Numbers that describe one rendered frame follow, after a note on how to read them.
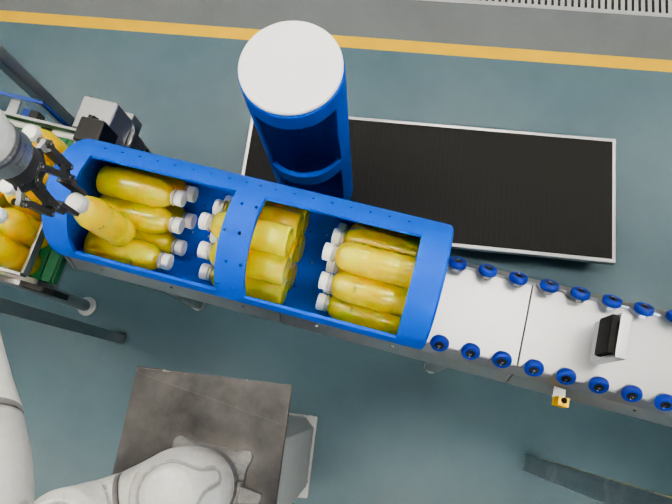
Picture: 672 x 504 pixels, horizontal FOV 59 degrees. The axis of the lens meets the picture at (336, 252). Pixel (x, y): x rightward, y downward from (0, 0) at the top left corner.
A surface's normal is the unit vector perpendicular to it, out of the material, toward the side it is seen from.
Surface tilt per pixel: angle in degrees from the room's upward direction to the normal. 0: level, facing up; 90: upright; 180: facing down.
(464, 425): 0
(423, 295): 21
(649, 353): 0
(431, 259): 8
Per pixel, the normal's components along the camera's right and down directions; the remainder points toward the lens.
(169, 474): 0.07, -0.29
